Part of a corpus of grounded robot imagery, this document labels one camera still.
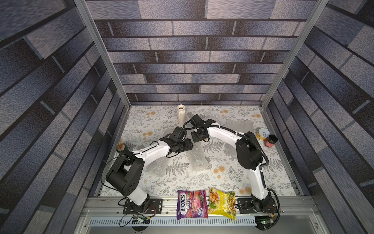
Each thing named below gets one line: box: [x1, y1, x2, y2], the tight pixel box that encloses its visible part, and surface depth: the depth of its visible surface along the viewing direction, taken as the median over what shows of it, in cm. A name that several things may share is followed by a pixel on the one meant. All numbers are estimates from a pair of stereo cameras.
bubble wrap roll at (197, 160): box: [188, 142, 209, 172], surface depth 86 cm
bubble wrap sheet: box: [219, 118, 255, 135], surface depth 111 cm
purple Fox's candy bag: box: [176, 189, 208, 221], surface depth 74 cm
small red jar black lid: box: [264, 134, 279, 148], surface depth 94 cm
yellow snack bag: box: [207, 187, 237, 221], surface depth 74 cm
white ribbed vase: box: [177, 104, 187, 126], surface depth 99 cm
